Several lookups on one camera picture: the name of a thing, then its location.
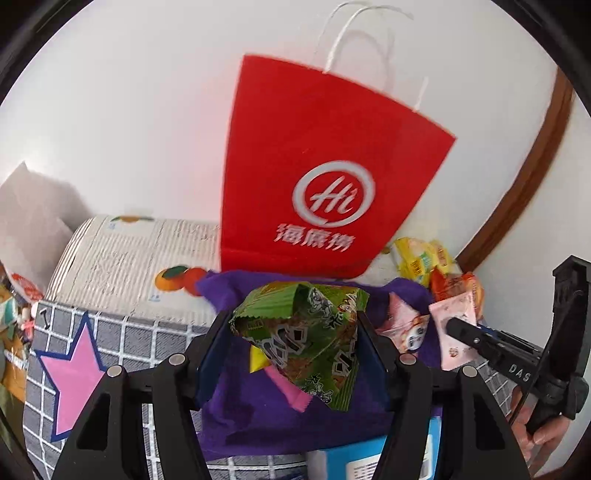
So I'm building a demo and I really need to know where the orange red snack packet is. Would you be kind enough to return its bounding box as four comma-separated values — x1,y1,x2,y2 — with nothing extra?
429,270,484,319

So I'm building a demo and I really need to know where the pile of mixed packets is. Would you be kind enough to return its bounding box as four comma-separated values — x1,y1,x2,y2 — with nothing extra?
0,263,44,402

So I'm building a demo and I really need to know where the brown wooden trim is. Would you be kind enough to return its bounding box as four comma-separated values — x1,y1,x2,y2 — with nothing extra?
457,69,575,273

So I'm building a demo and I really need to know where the green snack packet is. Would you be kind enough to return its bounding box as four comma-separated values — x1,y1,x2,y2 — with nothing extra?
229,281,371,412

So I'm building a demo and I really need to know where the printed corrugated cardboard box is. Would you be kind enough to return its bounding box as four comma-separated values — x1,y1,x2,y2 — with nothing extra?
44,215,400,326

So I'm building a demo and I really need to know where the pink triangular packet panda print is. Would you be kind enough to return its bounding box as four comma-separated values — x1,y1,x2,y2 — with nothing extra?
376,314,432,356

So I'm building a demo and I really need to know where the pink yellow snack packet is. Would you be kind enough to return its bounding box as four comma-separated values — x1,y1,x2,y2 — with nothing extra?
249,346,310,414

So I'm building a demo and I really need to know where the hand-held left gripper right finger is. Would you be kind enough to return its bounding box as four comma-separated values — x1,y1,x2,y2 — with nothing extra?
355,310,532,480

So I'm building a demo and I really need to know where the pink square snack packet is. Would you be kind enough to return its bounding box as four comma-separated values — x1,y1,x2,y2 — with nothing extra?
428,292,478,371

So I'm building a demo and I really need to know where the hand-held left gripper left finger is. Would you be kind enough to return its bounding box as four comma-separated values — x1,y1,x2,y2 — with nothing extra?
50,310,232,480

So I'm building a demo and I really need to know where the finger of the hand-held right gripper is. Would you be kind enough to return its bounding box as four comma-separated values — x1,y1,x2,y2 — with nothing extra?
444,316,504,366
478,323,537,354

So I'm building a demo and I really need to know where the blue white box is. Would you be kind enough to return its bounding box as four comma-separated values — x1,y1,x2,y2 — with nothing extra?
307,415,441,480

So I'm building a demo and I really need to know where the red paper bag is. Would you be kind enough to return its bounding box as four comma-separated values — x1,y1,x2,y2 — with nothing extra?
219,0,458,280

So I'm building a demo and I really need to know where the person's right hand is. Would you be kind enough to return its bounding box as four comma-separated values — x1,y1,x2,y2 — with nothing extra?
510,384,588,476

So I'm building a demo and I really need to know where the pink triangular snack packet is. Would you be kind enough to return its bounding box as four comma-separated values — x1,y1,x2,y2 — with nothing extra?
388,293,423,328

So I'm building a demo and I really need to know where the purple cloth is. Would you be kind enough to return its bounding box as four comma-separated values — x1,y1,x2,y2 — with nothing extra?
196,270,444,462

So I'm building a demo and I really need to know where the grey checked blanket pink star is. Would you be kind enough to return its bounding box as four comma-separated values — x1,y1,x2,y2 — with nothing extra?
23,302,522,480

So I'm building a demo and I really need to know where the white paper bag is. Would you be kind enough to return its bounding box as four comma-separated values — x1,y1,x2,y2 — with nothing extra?
0,161,90,296

